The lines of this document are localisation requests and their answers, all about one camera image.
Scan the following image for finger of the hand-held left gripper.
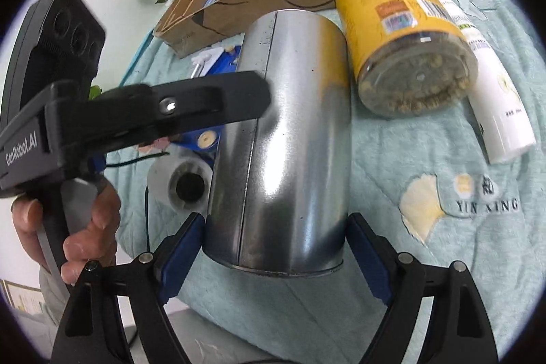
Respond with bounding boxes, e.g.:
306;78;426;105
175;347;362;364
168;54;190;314
91;72;272;160

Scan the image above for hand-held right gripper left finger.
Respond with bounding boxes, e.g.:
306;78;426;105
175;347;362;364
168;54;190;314
50;213;207;364

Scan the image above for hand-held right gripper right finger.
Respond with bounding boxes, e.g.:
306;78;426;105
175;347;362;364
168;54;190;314
345;213;500;364

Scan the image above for blue stapler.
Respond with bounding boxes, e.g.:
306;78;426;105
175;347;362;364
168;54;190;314
171;47;242;154

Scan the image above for silver metal tin can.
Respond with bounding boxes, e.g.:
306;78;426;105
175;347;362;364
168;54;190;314
204;10;353;279

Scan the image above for yellow label clear jar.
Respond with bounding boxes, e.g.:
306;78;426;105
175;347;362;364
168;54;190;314
335;0;479;118

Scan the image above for white cylindrical device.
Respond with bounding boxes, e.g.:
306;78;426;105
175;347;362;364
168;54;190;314
433;0;537;165

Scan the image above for person's left hand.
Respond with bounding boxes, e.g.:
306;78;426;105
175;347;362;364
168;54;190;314
11;180;123;286

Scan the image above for teal leaf print blanket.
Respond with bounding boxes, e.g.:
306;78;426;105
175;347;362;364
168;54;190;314
102;0;546;331

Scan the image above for clear tape roll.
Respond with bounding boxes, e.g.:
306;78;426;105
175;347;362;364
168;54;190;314
147;156;214;215

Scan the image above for framed picture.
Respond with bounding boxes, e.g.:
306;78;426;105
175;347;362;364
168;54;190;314
0;279;44;320

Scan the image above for black cable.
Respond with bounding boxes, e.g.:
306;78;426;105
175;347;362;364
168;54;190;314
143;184;153;254

